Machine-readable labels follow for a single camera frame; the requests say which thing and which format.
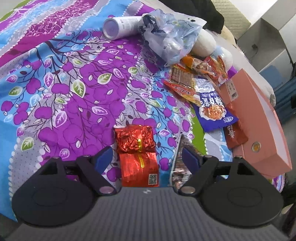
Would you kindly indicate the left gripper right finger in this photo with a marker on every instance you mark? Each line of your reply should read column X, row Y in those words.
column 202, row 169

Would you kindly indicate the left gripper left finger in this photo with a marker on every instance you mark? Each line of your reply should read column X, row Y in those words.
column 92, row 167

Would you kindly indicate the red foil tea packet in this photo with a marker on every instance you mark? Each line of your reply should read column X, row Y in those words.
column 137, row 155

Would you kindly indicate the brown snack packet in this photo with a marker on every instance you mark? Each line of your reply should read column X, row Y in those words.
column 182, row 166

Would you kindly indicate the dark red snack packet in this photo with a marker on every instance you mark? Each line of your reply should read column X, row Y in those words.
column 235, row 135

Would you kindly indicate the blue snack bag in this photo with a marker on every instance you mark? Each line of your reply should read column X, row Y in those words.
column 210, row 110

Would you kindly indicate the pink cardboard box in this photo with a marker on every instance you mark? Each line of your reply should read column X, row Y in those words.
column 266, row 148

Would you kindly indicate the colourful floral bed sheet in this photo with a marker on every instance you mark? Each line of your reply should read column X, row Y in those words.
column 64, row 87

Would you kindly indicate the red gold snack packet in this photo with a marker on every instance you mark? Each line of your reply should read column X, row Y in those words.
column 183, row 83

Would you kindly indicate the red orange snack packet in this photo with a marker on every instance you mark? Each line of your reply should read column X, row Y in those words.
column 214, row 68

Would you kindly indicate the white blue plush toy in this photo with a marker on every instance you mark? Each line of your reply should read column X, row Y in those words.
column 206, row 45

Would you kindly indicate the blue plastic tissue bag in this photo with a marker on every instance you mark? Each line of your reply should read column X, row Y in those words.
column 169, row 36

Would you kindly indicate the white cylindrical bottle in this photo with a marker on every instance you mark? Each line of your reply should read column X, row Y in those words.
column 120, row 27

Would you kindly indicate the grey white wardrobe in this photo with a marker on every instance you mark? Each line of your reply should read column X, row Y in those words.
column 269, row 44

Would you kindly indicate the cream quilted headboard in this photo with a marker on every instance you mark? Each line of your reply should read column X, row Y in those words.
column 235, row 21

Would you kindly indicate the black clothing pile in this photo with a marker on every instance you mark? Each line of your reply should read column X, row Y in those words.
column 204, row 9

